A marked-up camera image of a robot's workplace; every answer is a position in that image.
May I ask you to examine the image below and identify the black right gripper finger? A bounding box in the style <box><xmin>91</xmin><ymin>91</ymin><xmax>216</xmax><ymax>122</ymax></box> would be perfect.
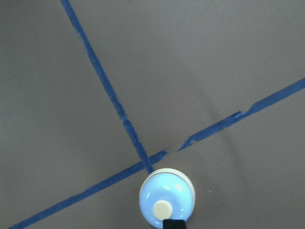
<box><xmin>163</xmin><ymin>219</ymin><xmax>186</xmax><ymax>229</ymax></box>

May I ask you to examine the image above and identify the blue bell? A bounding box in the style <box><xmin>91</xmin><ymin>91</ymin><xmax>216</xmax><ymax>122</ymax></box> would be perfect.
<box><xmin>139</xmin><ymin>168</ymin><xmax>196</xmax><ymax>229</ymax></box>

